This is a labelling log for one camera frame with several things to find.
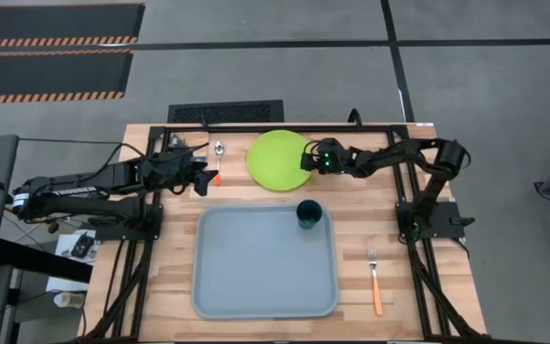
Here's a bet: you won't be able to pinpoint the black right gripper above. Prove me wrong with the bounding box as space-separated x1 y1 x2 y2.
300 138 353 176

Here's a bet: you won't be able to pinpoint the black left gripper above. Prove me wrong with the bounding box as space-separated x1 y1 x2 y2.
138 150 220 198

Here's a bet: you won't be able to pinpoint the lime green plate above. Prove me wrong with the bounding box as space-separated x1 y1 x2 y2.
246 129 313 193

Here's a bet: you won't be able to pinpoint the orange-handled metal fork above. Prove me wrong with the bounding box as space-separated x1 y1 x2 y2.
367 247 385 317

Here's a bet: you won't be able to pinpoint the dark green plastic cup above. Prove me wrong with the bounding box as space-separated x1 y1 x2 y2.
295 199 325 231

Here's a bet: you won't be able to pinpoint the grey plastic tray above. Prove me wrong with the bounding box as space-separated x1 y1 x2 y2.
191 204 341 320

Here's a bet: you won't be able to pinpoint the Acadia picture card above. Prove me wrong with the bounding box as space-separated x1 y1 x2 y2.
167 133 209 166

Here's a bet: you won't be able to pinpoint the black floor vent grate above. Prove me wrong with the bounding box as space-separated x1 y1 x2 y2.
167 99 286 124

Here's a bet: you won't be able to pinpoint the small black controller device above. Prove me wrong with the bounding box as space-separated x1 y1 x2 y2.
70 232 95 260

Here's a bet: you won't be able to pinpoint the white paper sheet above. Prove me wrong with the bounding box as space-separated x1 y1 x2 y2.
45 228 97 292

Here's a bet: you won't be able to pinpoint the clear plastic bottle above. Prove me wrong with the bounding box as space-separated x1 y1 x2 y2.
53 291 87 309

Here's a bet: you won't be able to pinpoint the black desk beam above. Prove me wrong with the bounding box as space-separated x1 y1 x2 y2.
0 238 94 284

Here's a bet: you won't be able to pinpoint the black hazard-striped floor mat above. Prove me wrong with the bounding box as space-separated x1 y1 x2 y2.
0 49 135 105
0 2 146 49

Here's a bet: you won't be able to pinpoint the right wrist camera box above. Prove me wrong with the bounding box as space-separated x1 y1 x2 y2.
320 148 341 172

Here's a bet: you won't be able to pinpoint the orange-handled metal spoon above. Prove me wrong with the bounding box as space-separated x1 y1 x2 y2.
213 140 226 187

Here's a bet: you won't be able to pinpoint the black aluminium table frame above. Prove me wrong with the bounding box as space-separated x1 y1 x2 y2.
78 122 489 344

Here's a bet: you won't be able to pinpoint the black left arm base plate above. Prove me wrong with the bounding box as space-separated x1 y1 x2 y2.
94 203 165 242

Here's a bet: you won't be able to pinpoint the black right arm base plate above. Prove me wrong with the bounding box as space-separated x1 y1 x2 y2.
395 200 476 240

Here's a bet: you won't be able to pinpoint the loose floor cables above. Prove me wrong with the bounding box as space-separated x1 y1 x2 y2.
2 204 62 236

